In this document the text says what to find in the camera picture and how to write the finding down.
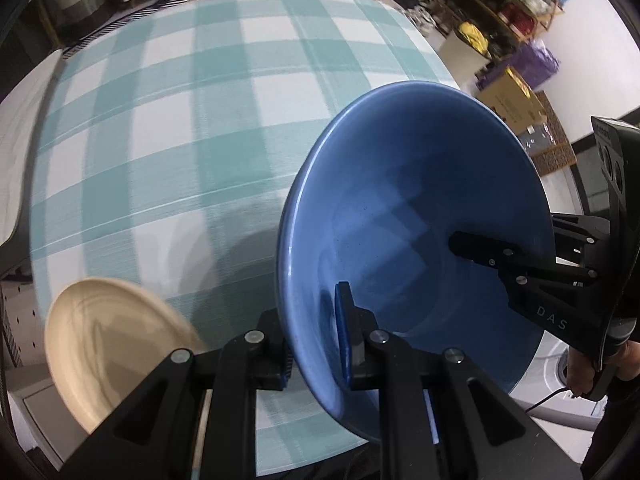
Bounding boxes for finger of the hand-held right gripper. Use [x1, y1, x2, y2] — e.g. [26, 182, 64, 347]
[448, 231, 608, 356]
[550, 212, 613, 273]

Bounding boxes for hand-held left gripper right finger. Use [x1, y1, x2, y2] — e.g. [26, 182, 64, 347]
[333, 281, 583, 480]

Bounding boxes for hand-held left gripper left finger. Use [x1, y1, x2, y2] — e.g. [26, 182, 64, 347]
[60, 307, 293, 480]

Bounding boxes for blue bowl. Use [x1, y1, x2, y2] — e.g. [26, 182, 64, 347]
[276, 81, 556, 443]

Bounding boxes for beige plate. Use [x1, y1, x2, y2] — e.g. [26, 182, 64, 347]
[44, 277, 208, 436]

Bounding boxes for person's right hand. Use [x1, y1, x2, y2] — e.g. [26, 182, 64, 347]
[566, 340, 640, 398]

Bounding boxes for brown patterned box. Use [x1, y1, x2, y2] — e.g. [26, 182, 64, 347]
[520, 91, 577, 176]

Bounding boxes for white washing machine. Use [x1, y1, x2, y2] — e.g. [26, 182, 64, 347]
[507, 330, 608, 431]

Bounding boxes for brown cardboard box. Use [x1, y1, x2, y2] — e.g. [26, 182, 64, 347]
[475, 66, 547, 133]

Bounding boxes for purple plastic bag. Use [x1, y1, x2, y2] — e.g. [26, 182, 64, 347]
[475, 42, 560, 91]

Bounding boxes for cream trash bin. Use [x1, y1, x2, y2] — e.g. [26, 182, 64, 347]
[437, 27, 493, 96]

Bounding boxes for person's dark clothing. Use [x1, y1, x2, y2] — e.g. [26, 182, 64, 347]
[582, 395, 640, 480]

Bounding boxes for yellow plastic bag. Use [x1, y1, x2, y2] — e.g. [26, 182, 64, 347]
[457, 21, 488, 53]

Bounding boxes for wooden shoe rack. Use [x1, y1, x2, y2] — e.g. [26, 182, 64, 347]
[446, 0, 568, 58]

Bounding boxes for red shoes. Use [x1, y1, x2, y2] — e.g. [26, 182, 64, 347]
[500, 2, 536, 36]

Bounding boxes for marble top coffee table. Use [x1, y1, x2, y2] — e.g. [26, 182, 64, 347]
[0, 50, 66, 248]

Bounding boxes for black cable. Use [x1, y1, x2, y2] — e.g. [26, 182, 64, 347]
[525, 385, 576, 413]

